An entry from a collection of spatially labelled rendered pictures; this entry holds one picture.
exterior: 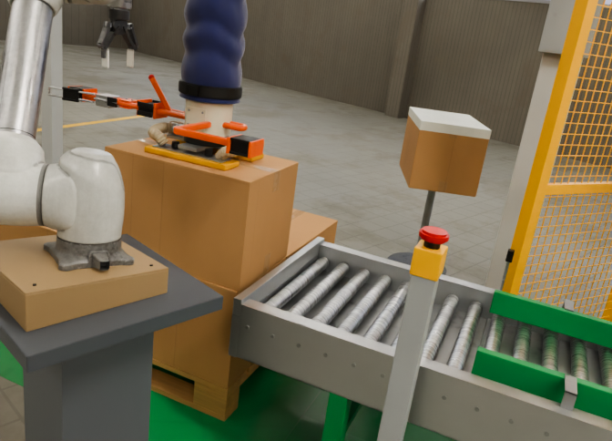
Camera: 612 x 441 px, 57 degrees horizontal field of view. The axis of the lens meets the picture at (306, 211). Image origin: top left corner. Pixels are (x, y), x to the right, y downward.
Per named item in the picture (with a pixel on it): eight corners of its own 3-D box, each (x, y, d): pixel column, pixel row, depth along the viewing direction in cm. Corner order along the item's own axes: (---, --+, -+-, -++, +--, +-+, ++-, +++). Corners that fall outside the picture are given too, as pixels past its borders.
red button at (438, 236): (449, 245, 135) (453, 230, 134) (443, 254, 129) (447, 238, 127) (420, 238, 137) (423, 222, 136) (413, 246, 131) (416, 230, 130)
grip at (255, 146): (262, 154, 177) (264, 138, 176) (249, 158, 170) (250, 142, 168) (239, 148, 180) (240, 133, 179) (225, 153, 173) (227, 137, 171)
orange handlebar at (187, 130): (276, 138, 202) (277, 128, 201) (233, 149, 175) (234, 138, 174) (76, 95, 233) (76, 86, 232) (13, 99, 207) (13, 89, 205)
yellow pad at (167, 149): (239, 166, 202) (240, 152, 200) (224, 170, 193) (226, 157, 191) (160, 148, 213) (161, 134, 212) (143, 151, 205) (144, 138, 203)
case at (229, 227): (287, 256, 233) (299, 161, 220) (239, 292, 197) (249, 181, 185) (166, 220, 253) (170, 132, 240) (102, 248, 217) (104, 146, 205)
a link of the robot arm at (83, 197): (120, 246, 138) (126, 158, 133) (39, 241, 134) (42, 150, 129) (125, 228, 154) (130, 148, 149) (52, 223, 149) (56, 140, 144)
